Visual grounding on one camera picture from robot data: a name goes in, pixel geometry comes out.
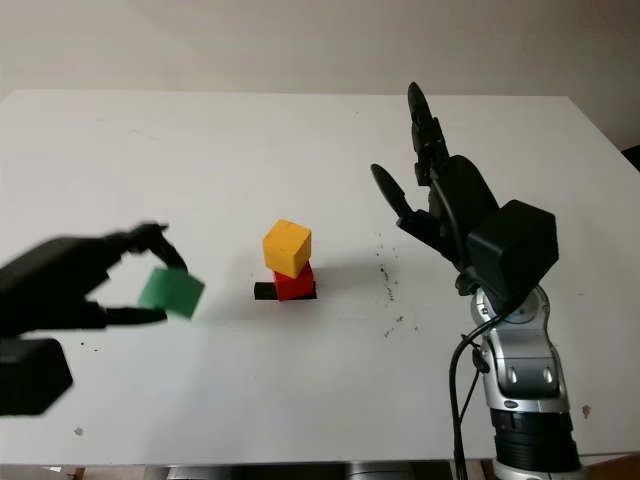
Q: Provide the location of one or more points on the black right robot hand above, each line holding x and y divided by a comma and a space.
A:
470, 200

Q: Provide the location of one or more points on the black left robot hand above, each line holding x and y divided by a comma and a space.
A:
45, 285

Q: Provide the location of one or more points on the green wooden block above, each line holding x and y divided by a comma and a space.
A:
172, 295

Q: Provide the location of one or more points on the yellow wooden block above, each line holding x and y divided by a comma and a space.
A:
285, 250

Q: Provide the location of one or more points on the red wooden block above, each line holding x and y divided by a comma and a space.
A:
295, 289

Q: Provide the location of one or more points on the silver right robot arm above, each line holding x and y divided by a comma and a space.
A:
530, 365

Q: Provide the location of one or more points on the dark object beside table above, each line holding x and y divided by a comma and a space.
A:
632, 160

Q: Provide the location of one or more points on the black tape patch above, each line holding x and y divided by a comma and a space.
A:
263, 291

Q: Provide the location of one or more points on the small brown scrap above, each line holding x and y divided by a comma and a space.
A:
586, 411

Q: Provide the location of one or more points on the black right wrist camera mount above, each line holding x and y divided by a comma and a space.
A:
515, 250

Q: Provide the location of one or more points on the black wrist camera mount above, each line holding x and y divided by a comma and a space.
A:
30, 377
515, 250

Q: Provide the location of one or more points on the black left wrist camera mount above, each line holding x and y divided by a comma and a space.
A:
30, 377

